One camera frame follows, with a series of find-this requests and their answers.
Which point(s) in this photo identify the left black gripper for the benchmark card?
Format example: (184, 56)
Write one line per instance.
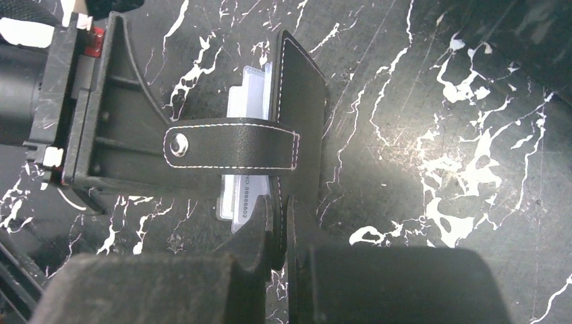
(102, 131)

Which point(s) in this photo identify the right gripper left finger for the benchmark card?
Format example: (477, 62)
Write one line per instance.
(225, 286)

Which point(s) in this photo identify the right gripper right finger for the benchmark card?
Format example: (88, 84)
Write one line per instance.
(334, 282)

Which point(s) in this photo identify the black plastic tray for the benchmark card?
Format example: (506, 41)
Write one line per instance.
(537, 35)

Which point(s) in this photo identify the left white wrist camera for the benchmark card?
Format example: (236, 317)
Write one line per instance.
(28, 34)

